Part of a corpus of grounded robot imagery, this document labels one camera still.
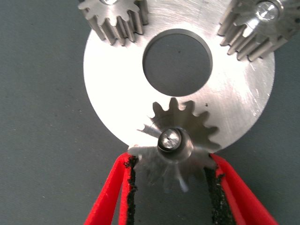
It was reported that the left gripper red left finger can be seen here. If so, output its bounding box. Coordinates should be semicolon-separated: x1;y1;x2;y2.
83;151;139;225

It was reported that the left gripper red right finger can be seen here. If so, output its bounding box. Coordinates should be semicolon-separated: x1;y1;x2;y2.
203;153;280;225

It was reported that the small steel planetary gear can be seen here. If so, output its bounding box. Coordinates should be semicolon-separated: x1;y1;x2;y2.
77;0;150;46
128;97;221;194
217;0;300;62

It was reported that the round metal carrier plate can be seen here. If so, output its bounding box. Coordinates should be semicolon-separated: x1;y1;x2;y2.
82;0;276;156

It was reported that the dark grey table cloth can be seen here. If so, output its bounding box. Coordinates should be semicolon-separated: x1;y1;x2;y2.
0;0;300;225

